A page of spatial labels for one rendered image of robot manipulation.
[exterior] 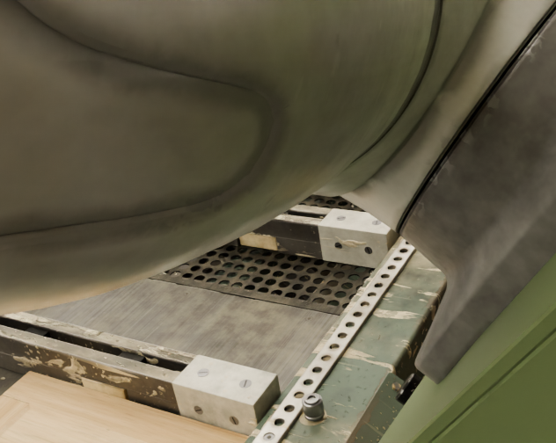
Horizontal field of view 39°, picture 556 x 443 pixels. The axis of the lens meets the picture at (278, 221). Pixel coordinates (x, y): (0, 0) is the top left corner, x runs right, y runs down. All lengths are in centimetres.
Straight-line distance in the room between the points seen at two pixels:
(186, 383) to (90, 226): 88
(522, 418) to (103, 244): 16
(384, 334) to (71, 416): 44
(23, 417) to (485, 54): 95
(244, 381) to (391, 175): 70
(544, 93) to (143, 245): 19
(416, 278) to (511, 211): 88
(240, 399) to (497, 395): 73
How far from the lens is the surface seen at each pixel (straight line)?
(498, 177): 32
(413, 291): 117
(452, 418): 29
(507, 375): 26
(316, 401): 95
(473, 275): 34
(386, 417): 98
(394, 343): 107
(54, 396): 118
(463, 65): 32
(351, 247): 131
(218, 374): 103
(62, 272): 16
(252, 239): 142
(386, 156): 32
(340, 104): 20
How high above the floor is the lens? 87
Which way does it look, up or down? 9 degrees up
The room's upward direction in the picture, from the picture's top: 55 degrees counter-clockwise
